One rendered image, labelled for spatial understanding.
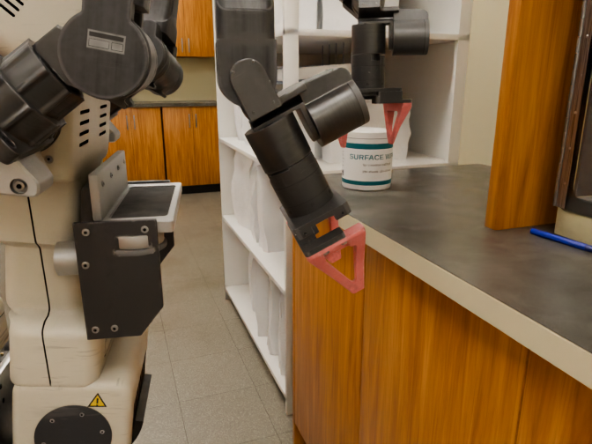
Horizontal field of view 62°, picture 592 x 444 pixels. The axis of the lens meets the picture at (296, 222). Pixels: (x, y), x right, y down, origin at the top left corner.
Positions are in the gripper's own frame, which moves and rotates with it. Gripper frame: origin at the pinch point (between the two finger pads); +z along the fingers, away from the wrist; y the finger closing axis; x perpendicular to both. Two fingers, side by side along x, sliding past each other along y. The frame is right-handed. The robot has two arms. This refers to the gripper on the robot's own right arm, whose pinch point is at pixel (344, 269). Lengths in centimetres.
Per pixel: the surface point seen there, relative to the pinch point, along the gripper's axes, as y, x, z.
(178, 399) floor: 120, 73, 75
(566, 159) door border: 23, -45, 13
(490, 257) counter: 14.5, -22.7, 17.9
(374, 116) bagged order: 124, -44, 13
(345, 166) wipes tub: 69, -17, 9
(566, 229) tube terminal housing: 22, -40, 25
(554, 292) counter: 0.5, -23.6, 18.3
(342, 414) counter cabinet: 50, 14, 61
